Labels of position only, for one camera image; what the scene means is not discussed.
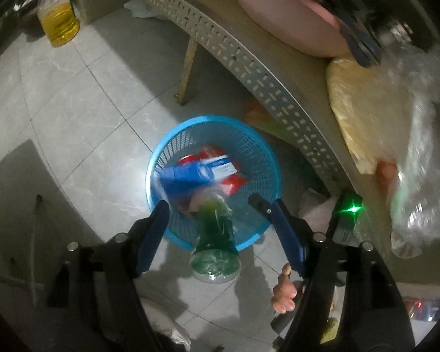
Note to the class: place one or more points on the blue white toothpaste box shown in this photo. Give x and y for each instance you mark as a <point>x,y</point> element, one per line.
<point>187,174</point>

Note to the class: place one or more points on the orange green bag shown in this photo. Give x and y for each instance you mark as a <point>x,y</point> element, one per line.
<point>260,117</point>

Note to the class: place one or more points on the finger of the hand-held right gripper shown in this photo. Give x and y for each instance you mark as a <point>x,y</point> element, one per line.
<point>261,207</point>

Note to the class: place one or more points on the cooking oil bottle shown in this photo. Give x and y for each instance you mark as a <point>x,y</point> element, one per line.
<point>58,22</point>

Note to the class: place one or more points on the pink plastic basin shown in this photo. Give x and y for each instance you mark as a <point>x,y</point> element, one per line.
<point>278,11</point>

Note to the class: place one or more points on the wooden support post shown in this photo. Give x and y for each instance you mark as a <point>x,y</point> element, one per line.
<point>188,69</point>

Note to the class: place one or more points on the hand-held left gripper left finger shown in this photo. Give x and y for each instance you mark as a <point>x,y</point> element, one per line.
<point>152,234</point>

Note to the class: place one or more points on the white paper bag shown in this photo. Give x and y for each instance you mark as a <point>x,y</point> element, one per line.
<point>315,209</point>

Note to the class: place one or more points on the yellow plastic bag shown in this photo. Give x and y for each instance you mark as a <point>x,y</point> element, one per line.
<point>366,110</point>

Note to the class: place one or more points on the person's right hand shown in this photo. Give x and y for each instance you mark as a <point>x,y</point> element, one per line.
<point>284,293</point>

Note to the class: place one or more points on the blue plastic mesh basket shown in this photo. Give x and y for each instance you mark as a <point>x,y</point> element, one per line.
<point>249,143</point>

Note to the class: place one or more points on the clear plastic bag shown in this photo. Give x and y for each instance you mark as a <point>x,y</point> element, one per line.
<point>425,146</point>

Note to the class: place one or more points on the green plastic bottle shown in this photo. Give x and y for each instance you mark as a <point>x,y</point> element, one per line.
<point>214,242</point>

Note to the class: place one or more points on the red plastic bag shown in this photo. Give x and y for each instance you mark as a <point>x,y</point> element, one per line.
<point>387,176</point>

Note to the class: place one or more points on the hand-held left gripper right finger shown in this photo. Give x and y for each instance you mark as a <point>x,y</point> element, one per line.
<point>291,238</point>

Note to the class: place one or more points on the grey perforated shelf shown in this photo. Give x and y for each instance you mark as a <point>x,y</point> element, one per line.
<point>212,0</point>

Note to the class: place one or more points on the white crumpled paper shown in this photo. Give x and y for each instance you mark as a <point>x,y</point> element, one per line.
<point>143,7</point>

